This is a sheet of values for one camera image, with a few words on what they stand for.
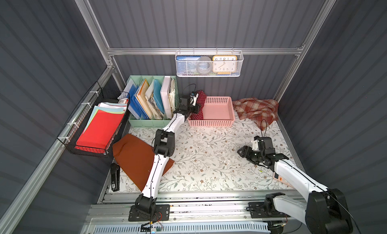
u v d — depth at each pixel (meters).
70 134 0.61
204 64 0.91
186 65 0.84
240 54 0.89
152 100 0.96
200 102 1.08
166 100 0.94
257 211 0.73
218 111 1.16
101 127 0.71
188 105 0.95
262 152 0.67
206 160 0.91
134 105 0.98
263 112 1.06
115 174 0.84
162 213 0.74
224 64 0.88
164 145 0.72
